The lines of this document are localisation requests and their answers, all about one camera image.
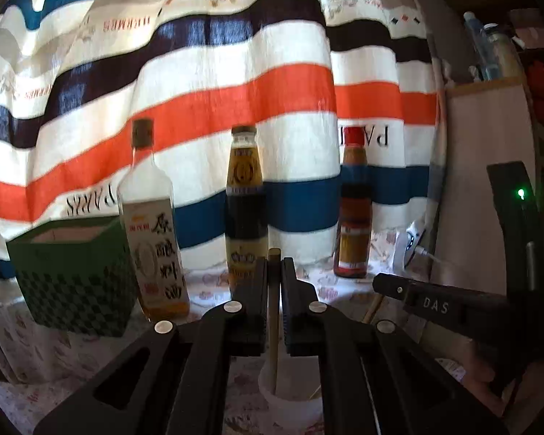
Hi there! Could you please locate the tan wooden chopstick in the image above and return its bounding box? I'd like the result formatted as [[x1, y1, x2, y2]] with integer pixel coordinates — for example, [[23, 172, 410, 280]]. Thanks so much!
[[267, 247, 283, 393], [362, 294, 385, 324]]

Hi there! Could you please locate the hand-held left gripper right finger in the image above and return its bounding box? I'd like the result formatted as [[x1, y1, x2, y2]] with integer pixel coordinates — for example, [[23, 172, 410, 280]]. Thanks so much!
[[280, 257, 511, 435]]

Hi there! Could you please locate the clear cooking wine bottle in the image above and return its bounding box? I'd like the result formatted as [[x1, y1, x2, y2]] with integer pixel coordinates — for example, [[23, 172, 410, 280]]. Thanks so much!
[[118, 118, 191, 322]]

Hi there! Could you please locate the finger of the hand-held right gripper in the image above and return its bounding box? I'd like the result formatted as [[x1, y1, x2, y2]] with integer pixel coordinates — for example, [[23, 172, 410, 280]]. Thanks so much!
[[372, 273, 411, 301]]

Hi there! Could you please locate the bear print cloth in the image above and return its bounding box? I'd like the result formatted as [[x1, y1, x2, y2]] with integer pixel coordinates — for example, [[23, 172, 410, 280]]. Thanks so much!
[[0, 229, 436, 386]]

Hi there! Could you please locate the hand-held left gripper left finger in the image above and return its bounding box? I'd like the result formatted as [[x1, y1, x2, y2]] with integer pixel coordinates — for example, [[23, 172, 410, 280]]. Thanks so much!
[[33, 257, 269, 435]]

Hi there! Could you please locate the striped curtain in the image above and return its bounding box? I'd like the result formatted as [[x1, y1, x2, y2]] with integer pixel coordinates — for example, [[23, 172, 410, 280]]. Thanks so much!
[[0, 0, 440, 282]]

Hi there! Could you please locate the white plastic cup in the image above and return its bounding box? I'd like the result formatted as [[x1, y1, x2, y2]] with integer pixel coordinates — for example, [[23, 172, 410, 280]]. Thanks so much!
[[257, 356, 323, 431]]

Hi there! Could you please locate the person's right hand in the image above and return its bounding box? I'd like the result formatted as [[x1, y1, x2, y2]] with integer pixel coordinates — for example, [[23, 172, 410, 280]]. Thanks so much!
[[460, 344, 511, 418]]

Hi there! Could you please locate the light wooden cabinet panel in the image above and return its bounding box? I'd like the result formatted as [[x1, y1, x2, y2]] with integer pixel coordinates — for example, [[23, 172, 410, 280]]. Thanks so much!
[[435, 77, 540, 300]]

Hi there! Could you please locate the white power adapter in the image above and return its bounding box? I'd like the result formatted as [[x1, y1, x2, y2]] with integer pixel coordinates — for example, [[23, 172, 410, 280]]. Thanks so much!
[[392, 220, 438, 275]]

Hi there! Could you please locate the red cap sauce bottle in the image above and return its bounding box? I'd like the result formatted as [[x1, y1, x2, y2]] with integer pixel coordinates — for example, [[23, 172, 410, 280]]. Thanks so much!
[[333, 127, 373, 279]]

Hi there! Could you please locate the dark sauce bottle yellow label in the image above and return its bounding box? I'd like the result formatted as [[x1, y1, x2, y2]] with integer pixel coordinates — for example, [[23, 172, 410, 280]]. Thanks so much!
[[225, 125, 269, 297]]

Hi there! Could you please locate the green checkered box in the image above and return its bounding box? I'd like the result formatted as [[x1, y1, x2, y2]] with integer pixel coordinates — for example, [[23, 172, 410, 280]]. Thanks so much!
[[7, 216, 139, 338]]

